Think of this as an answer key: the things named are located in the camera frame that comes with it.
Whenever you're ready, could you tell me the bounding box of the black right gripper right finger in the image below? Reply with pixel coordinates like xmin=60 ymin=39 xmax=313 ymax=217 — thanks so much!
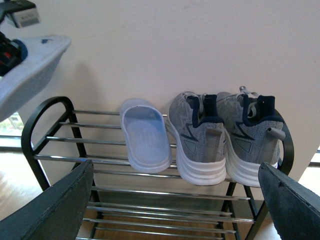
xmin=258 ymin=162 xmax=320 ymax=240

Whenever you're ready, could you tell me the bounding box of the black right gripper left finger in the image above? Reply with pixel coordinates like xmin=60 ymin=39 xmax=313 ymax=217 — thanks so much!
xmin=0 ymin=160 xmax=94 ymax=240

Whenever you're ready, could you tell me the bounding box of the black metal shoe rack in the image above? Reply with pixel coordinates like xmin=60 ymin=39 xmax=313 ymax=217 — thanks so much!
xmin=21 ymin=96 xmax=294 ymax=240

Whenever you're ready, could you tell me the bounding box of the light blue slipper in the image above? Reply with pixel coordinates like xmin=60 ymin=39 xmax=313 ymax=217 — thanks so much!
xmin=120 ymin=98 xmax=172 ymax=173
xmin=0 ymin=35 xmax=72 ymax=121

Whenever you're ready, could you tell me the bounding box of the grey knit sneaker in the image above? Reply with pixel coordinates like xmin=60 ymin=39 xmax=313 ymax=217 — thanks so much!
xmin=166 ymin=91 xmax=226 ymax=186
xmin=216 ymin=86 xmax=286 ymax=188

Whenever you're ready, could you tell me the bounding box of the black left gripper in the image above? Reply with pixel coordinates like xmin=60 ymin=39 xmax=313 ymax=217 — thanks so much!
xmin=0 ymin=0 xmax=41 ymax=77

